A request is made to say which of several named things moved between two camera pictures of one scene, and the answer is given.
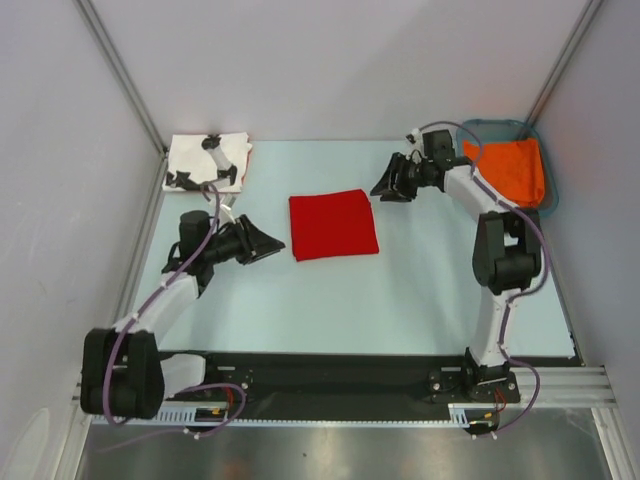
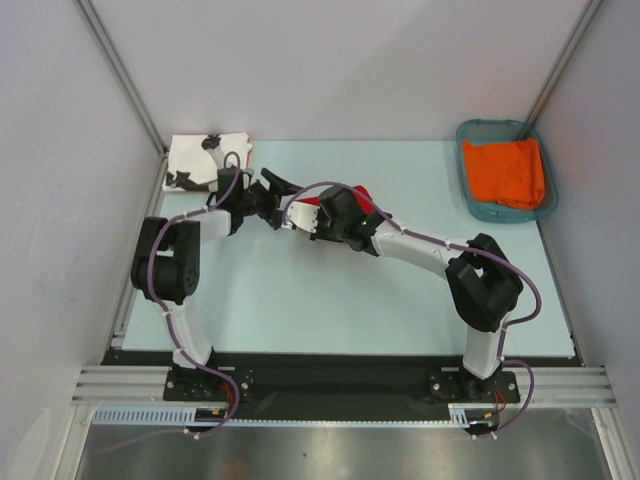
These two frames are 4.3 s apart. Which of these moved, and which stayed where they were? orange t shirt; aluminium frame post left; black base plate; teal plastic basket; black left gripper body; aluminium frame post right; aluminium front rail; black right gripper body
Moved: black left gripper body; black right gripper body
Stayed: black base plate; aluminium frame post left; aluminium front rail; aluminium frame post right; orange t shirt; teal plastic basket
